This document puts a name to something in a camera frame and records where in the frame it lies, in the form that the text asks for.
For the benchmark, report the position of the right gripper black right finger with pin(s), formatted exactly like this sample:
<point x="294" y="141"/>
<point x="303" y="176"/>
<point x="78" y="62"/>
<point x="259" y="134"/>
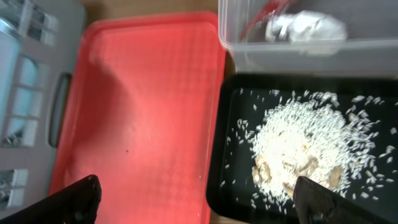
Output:
<point x="317" y="204"/>

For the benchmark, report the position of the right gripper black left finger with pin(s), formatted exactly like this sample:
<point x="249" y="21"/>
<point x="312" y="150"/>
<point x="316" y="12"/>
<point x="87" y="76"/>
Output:
<point x="76" y="204"/>

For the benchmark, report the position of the white tissue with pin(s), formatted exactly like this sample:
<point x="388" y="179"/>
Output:
<point x="305" y="26"/>

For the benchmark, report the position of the red foil wrapper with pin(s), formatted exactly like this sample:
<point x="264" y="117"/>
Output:
<point x="271" y="8"/>

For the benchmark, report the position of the light blue plate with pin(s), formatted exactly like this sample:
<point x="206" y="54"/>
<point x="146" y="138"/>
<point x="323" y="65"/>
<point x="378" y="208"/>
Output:
<point x="18" y="75"/>

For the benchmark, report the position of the black food waste tray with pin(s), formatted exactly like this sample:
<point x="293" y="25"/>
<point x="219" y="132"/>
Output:
<point x="230" y="188"/>

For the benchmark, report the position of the clear plastic waste bin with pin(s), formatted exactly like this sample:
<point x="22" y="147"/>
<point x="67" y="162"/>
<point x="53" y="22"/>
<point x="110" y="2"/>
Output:
<point x="370" y="49"/>

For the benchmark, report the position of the grey plastic dishwasher rack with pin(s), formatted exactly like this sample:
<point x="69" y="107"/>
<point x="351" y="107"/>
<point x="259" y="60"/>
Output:
<point x="49" y="31"/>

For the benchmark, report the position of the pile of rice and scraps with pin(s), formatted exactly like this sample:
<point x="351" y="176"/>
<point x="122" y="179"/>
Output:
<point x="309" y="136"/>

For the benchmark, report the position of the red plastic tray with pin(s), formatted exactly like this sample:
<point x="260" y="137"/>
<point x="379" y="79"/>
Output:
<point x="141" y="116"/>

